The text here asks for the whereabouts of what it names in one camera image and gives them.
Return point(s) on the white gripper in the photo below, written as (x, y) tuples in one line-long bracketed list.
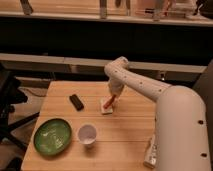
[(115, 88)]

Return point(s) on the red pepper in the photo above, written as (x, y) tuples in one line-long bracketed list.
[(109, 102)]

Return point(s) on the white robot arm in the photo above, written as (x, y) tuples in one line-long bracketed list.
[(181, 134)]

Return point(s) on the wooden table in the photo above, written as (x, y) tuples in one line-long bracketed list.
[(122, 137)]

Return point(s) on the black rectangular block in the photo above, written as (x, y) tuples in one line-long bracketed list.
[(76, 102)]

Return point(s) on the white paper cup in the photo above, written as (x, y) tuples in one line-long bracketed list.
[(87, 135)]

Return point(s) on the white bottle with label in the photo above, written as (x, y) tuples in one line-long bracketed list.
[(150, 154)]

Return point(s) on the green plate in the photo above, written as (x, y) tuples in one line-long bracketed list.
[(52, 137)]

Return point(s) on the black office chair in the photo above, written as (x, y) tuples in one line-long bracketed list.
[(9, 95)]

